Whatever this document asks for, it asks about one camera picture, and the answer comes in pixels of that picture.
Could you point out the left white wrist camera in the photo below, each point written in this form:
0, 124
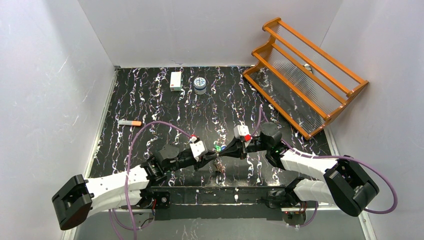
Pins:
198, 149

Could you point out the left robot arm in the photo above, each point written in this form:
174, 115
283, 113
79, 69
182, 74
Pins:
80, 198

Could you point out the orange wooden shoe rack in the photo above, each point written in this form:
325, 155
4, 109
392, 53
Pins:
308, 86

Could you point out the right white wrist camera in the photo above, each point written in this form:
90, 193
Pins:
242, 133

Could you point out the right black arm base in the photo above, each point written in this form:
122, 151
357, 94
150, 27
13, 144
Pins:
280, 199

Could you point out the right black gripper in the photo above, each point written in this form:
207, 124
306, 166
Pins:
238, 148

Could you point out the aluminium rail frame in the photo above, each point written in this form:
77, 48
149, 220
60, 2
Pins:
232, 213

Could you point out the metal keyring with red handle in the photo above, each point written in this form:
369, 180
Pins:
218, 164

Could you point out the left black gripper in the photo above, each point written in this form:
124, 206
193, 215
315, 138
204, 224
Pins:
205, 156

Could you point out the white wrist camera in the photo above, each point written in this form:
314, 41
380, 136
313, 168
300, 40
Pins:
242, 133
198, 149

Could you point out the white small box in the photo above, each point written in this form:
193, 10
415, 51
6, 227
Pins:
175, 81

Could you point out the white orange marker tube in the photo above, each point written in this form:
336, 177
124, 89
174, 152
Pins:
133, 123

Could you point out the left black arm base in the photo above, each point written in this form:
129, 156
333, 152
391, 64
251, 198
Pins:
148, 199

